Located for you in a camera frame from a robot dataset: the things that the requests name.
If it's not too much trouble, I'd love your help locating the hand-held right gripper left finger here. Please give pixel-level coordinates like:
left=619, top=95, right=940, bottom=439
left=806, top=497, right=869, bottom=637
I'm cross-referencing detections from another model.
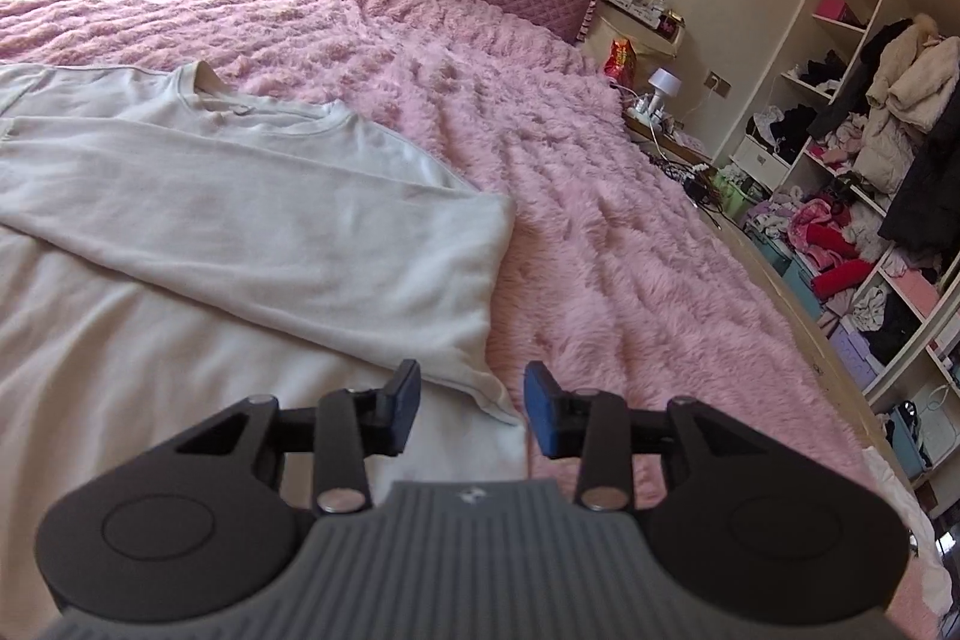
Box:
left=176, top=360, right=421, bottom=515

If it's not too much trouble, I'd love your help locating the pink fluffy blanket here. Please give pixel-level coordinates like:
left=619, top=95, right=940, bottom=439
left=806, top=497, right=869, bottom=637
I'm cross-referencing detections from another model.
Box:
left=0, top=0, right=950, bottom=640

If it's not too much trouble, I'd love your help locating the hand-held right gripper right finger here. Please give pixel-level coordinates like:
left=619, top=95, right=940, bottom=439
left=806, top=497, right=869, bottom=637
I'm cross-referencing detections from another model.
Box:
left=525, top=361, right=766, bottom=512

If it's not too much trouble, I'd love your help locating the red snack bag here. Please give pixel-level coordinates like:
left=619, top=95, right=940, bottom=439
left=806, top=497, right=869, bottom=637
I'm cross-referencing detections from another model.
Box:
left=604, top=38, right=638, bottom=82

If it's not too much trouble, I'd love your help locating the teal plastic bin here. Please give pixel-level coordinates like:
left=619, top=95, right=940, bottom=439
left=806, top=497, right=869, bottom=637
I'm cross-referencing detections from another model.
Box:
left=750, top=227, right=796, bottom=274

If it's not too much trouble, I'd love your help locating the wooden bedside table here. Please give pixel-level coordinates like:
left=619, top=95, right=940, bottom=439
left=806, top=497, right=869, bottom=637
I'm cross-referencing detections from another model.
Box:
left=626, top=115, right=713, bottom=163

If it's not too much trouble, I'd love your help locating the green plastic bin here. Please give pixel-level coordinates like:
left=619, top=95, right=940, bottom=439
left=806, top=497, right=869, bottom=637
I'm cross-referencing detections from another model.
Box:
left=712, top=167, right=766, bottom=221

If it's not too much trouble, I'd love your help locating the white printed sweatshirt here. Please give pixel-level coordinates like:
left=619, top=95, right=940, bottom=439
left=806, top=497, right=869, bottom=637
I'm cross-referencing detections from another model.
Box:
left=0, top=59, right=530, bottom=618

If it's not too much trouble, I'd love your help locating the wooden bed frame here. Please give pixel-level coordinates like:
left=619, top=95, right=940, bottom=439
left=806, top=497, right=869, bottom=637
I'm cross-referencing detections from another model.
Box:
left=701, top=190, right=938, bottom=536

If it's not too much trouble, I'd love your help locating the tangle of black cables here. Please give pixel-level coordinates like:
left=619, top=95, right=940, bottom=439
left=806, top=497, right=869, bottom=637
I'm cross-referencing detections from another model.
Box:
left=649, top=152, right=721, bottom=210

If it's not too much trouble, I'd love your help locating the black coat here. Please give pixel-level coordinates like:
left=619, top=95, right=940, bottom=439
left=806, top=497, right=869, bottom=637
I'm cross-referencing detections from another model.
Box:
left=877, top=85, right=960, bottom=270

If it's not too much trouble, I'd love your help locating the pile of mixed clothes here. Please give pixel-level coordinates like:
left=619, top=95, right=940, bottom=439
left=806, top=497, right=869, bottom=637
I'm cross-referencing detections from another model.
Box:
left=750, top=47, right=946, bottom=356

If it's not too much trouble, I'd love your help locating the beige puffer coat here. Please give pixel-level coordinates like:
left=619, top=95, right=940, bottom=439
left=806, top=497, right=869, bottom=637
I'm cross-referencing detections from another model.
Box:
left=851, top=14, right=960, bottom=195

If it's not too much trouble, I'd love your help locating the white power strip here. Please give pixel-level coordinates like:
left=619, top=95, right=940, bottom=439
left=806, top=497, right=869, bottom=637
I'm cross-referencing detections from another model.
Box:
left=622, top=100, right=676, bottom=131

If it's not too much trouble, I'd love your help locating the white drawer unit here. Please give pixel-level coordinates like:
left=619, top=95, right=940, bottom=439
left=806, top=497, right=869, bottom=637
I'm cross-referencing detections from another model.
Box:
left=727, top=134, right=792, bottom=191

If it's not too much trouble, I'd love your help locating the white table lamp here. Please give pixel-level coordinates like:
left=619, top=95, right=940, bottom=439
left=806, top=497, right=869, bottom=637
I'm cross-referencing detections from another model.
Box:
left=646, top=68, right=680, bottom=112

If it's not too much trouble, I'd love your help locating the pink box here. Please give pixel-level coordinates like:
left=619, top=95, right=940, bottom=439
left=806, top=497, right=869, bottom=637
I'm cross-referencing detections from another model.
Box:
left=814, top=0, right=863, bottom=26

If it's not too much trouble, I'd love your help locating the blue bag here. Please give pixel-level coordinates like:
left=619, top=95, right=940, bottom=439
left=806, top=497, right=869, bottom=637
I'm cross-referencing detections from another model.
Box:
left=885, top=400, right=931, bottom=476

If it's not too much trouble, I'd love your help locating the red garment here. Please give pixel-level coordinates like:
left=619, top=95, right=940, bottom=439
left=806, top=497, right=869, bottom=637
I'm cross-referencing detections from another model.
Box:
left=810, top=261, right=875, bottom=304

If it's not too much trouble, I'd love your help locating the cream bedside shelf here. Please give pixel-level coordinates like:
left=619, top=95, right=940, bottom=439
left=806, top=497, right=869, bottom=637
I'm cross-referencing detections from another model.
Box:
left=600, top=0, right=687, bottom=60

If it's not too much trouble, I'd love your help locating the purple storage box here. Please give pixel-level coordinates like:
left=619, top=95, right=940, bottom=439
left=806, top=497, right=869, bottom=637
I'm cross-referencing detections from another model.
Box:
left=829, top=325, right=878, bottom=386

